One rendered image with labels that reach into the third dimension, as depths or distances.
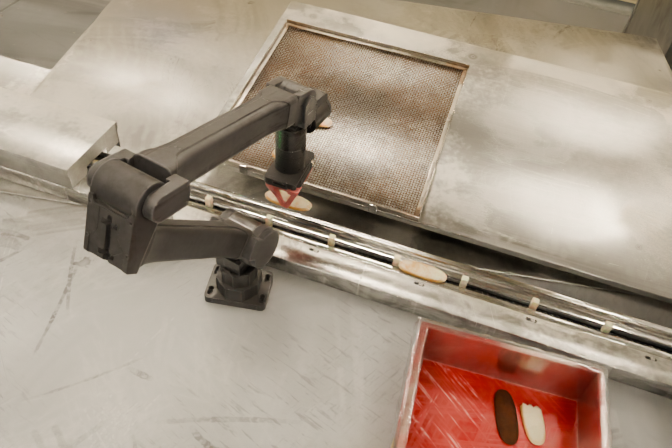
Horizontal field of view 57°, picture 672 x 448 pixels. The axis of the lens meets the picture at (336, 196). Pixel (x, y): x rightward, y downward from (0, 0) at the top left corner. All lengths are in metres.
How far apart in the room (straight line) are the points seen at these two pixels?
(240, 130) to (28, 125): 0.70
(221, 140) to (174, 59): 0.99
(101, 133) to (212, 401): 0.66
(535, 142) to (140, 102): 1.00
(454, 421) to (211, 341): 0.45
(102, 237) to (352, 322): 0.55
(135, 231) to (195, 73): 1.05
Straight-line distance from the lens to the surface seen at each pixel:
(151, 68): 1.83
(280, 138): 1.11
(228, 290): 1.18
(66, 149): 1.43
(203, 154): 0.86
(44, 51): 3.58
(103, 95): 1.75
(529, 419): 1.17
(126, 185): 0.78
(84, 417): 1.14
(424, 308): 1.21
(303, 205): 1.23
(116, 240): 0.81
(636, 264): 1.39
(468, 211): 1.34
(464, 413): 1.15
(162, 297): 1.24
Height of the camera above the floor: 1.81
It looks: 44 degrees down
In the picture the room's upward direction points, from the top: 7 degrees clockwise
